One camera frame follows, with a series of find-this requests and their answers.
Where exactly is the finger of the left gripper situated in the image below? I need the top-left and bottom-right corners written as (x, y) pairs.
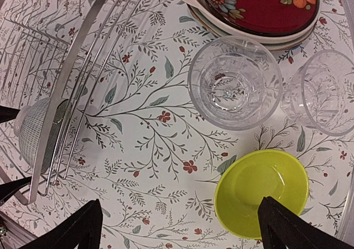
top-left (0, 106), bottom-right (20, 123)
top-left (0, 177), bottom-right (32, 205)

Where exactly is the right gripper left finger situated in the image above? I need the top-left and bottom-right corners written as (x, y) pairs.
top-left (33, 199), bottom-right (103, 248)

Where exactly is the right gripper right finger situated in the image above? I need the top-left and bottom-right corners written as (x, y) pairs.
top-left (258, 196), bottom-right (353, 249)

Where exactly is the white grey patterned bowl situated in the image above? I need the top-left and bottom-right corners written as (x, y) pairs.
top-left (14, 97), bottom-right (69, 174)

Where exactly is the yellow green bowl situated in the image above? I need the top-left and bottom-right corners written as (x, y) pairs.
top-left (214, 149), bottom-right (309, 240)

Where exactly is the clear glass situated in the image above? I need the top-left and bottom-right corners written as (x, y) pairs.
top-left (281, 50), bottom-right (353, 136)
top-left (188, 35), bottom-right (283, 131)

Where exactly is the clear glass front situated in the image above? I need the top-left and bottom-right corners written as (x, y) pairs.
top-left (188, 35), bottom-right (283, 131)

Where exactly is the dark red black plate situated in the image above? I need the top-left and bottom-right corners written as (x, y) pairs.
top-left (204, 0), bottom-right (319, 37)

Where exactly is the white ribbed plate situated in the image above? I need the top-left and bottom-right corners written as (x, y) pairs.
top-left (182, 0), bottom-right (321, 44)

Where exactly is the pale green flower plate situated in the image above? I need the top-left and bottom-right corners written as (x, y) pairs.
top-left (188, 5), bottom-right (310, 51)

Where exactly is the floral table mat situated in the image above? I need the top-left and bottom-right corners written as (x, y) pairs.
top-left (1, 0), bottom-right (353, 248)

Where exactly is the wire dish rack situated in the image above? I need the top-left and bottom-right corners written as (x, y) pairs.
top-left (1, 0), bottom-right (143, 205)

